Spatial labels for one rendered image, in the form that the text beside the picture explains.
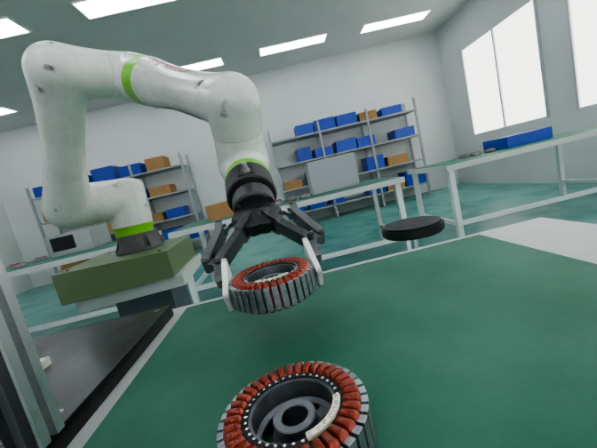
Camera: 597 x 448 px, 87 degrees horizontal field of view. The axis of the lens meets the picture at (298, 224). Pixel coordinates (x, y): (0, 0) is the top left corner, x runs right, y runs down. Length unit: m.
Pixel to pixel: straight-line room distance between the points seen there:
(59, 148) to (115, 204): 0.24
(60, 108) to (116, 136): 6.88
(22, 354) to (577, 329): 0.50
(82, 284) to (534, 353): 1.05
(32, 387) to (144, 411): 0.10
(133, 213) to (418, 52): 7.46
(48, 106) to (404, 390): 0.90
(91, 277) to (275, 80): 6.54
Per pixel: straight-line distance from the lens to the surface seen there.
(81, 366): 0.54
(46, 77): 0.92
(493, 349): 0.36
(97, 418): 0.45
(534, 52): 6.17
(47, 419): 0.41
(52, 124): 0.98
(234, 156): 0.63
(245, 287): 0.38
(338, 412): 0.25
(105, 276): 1.09
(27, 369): 0.39
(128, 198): 1.16
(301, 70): 7.38
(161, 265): 1.03
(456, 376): 0.33
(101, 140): 7.95
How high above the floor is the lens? 0.94
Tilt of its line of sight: 8 degrees down
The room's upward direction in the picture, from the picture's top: 13 degrees counter-clockwise
